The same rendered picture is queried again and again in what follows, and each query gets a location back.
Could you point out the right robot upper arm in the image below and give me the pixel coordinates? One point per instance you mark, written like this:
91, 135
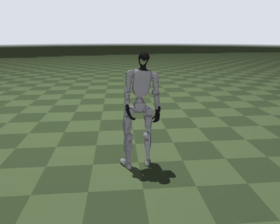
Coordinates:
155, 83

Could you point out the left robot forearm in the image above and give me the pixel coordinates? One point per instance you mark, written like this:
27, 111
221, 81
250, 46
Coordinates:
127, 98

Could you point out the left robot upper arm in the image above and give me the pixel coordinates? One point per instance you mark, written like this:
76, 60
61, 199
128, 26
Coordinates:
129, 73

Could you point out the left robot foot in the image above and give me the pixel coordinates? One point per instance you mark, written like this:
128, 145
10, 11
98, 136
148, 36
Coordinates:
128, 165

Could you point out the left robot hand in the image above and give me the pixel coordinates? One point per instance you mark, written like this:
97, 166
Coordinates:
128, 112

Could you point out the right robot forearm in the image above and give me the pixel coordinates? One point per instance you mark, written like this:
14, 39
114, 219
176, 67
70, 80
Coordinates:
156, 101

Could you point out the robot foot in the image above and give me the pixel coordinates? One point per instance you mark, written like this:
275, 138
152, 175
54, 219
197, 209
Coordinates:
128, 165
147, 162

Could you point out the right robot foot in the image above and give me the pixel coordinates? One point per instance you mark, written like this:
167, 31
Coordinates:
147, 162

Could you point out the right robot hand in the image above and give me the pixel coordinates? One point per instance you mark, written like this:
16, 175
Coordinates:
157, 115

